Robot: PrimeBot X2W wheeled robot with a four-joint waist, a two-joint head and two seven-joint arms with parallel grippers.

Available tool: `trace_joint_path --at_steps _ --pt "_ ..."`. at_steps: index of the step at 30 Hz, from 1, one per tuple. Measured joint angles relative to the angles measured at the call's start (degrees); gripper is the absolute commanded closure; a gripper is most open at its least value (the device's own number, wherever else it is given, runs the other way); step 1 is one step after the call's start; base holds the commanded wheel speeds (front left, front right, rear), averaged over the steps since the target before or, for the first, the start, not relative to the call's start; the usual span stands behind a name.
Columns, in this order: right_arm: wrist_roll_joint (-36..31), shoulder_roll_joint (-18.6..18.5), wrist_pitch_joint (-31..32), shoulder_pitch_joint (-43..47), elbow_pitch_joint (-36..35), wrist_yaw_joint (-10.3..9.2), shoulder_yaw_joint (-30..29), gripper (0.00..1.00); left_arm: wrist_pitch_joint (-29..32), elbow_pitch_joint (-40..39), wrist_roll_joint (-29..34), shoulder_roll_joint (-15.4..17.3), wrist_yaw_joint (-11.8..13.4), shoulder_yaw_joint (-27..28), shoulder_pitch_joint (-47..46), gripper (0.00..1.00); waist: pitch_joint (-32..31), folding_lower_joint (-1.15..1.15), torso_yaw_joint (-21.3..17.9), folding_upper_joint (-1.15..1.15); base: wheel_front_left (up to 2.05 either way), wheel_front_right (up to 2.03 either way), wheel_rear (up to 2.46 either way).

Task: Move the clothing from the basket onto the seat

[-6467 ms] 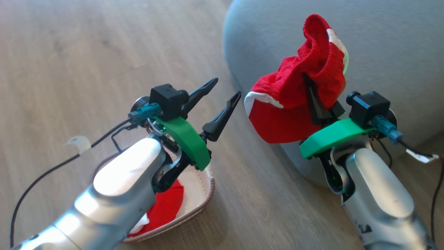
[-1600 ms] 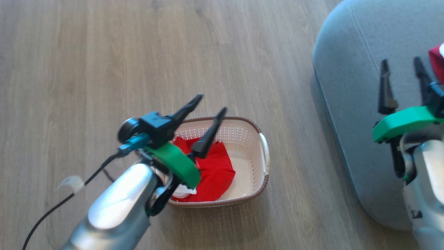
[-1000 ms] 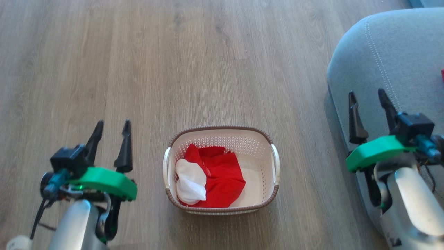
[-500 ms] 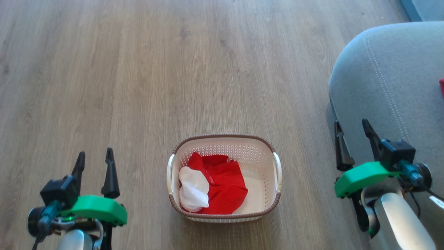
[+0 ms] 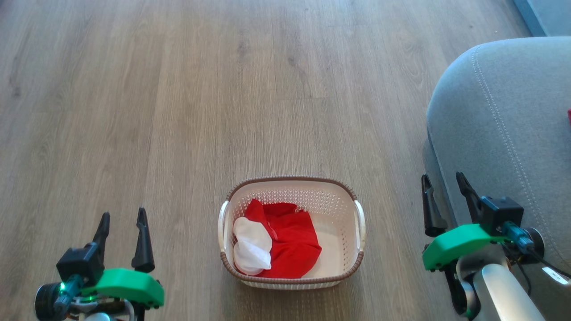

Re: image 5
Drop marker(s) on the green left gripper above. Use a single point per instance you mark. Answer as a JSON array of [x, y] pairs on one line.
[[127, 285]]

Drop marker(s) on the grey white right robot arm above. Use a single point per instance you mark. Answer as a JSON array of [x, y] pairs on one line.
[[499, 290]]

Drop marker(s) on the grey blue furniture panel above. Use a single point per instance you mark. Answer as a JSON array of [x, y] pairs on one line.
[[551, 15]]

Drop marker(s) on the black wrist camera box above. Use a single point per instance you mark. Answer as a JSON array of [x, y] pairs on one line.
[[502, 214], [78, 263]]

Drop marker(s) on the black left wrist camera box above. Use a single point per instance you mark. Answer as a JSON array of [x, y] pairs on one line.
[[78, 263]]

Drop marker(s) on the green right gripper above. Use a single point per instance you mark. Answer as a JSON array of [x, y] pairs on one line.
[[459, 243]]

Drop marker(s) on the cream laundry basket brown rim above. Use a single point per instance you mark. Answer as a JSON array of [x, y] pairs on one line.
[[330, 249]]

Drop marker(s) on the red garment with white panel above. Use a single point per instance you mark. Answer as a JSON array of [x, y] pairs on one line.
[[292, 245]]

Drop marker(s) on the grey fabric sofa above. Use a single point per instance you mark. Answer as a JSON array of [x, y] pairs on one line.
[[504, 125]]

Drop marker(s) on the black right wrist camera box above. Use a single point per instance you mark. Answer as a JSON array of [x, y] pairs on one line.
[[502, 214]]

